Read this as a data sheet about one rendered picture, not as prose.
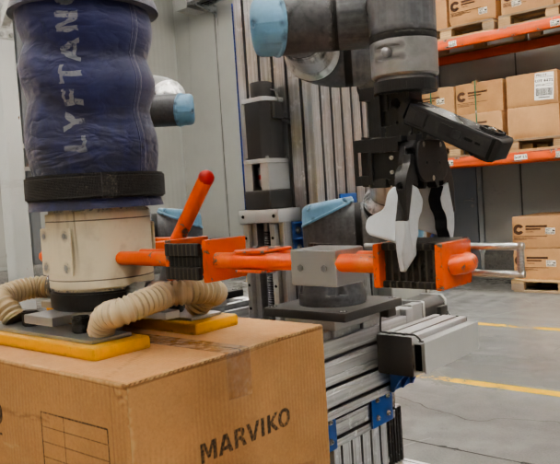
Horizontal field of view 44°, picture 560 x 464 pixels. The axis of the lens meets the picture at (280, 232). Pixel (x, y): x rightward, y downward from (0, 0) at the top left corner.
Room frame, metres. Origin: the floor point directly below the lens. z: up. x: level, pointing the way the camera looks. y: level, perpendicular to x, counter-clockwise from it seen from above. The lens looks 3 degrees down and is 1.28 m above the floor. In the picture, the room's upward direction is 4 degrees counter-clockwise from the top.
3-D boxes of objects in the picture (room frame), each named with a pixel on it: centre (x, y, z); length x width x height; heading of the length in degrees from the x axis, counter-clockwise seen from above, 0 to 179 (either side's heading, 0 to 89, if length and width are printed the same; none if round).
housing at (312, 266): (0.87, -0.06, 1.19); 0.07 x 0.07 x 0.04; 50
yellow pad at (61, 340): (1.10, 0.36, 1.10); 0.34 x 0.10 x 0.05; 50
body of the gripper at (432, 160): (0.80, -0.15, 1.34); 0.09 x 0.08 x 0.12; 50
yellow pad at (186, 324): (1.24, 0.24, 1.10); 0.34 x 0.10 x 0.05; 50
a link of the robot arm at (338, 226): (1.56, -0.12, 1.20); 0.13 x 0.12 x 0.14; 83
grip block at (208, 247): (1.01, 0.11, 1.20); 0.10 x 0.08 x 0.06; 140
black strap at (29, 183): (1.17, 0.30, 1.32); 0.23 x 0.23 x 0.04
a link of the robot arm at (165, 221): (1.89, 0.27, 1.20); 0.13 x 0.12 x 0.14; 99
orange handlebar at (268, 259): (1.14, 0.07, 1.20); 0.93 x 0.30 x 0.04; 50
